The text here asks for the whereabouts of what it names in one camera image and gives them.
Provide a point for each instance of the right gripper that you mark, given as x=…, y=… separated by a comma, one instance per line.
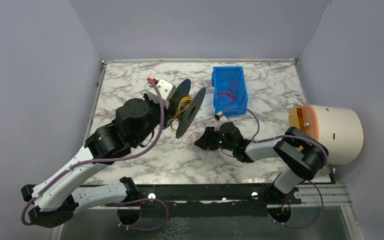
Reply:
x=210, y=137

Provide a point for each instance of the black round spool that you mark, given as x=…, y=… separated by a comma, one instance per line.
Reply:
x=183, y=107

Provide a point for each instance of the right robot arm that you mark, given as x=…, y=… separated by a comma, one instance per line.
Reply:
x=303, y=155

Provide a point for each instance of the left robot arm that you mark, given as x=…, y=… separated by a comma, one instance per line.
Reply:
x=139, y=122

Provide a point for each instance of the blue plastic bin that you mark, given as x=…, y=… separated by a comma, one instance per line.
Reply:
x=230, y=91

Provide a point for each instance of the white cylinder with orange lid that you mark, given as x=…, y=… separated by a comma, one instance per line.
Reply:
x=338, y=129

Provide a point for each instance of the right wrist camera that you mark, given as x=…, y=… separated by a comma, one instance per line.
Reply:
x=220, y=119

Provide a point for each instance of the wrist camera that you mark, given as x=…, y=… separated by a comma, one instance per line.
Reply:
x=165, y=88
x=220, y=119

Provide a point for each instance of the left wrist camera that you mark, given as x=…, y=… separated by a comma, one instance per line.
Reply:
x=165, y=88

